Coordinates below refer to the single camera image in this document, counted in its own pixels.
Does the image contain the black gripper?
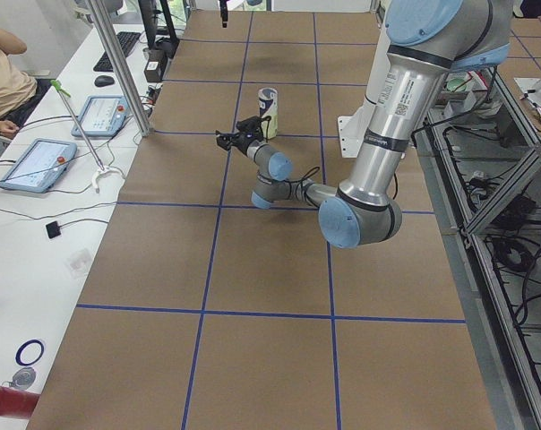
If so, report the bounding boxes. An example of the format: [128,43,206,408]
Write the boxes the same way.
[219,0,228,22]
[215,130,263,156]

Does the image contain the white tennis ball can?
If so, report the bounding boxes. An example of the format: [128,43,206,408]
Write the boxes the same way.
[258,87,279,139]

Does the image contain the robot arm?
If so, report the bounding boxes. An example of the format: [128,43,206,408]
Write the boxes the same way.
[216,1,513,248]

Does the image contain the black monitor stand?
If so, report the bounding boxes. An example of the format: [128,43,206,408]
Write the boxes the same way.
[138,0,180,58]

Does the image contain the dark brown box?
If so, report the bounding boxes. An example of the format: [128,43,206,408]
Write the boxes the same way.
[144,49,167,83]

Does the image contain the black keyboard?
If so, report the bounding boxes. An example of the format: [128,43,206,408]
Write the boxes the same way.
[92,30,142,73]

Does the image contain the far teach pendant tablet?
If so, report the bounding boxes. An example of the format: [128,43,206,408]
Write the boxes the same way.
[78,95,130,138]

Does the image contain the teach pendant tablet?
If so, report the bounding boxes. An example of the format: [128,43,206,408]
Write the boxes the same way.
[0,138,77,194]
[78,95,130,138]

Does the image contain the black computer mouse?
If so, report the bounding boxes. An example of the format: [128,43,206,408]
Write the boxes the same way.
[94,75,115,88]

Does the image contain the near teach pendant tablet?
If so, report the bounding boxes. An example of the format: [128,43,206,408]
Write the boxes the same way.
[0,138,77,194]

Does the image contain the small black square device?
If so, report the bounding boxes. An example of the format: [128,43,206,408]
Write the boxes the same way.
[45,220,62,239]

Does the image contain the seated person in beige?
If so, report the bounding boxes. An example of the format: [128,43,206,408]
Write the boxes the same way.
[0,28,43,139]

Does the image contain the blue tape roll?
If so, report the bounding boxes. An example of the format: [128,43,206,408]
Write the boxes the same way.
[14,339,45,367]

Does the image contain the clear can lid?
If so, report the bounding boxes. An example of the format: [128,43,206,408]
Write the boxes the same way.
[10,366,37,391]

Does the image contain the red cylinder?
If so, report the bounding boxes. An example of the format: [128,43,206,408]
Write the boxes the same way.
[0,386,40,419]

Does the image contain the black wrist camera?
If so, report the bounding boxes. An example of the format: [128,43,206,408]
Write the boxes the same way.
[236,116,271,137]

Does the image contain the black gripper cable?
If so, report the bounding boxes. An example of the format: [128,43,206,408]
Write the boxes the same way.
[259,115,399,201]

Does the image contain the aluminium frame post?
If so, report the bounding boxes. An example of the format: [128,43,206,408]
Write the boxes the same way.
[86,0,150,137]

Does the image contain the green handled reach grabber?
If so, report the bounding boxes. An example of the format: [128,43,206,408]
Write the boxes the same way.
[50,80,125,194]

